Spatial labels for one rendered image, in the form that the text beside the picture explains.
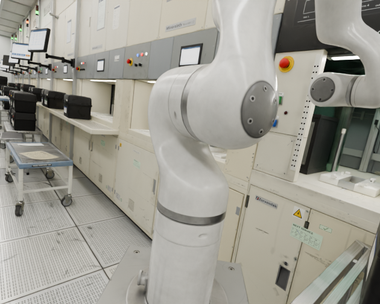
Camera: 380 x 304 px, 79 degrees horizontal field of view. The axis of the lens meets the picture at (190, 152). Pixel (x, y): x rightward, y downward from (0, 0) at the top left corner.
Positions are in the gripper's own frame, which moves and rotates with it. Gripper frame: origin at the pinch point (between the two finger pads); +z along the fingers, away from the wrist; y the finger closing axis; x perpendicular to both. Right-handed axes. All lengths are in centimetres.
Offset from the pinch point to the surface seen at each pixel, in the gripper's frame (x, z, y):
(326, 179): -39.2, 14.3, -13.8
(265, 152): -29.7, -6.2, -32.9
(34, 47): 22, -88, -328
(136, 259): -40, -77, -9
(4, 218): -121, -126, -187
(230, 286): -40, -62, 7
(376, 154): -38, 84, -20
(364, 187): -37.4, 16.3, 0.2
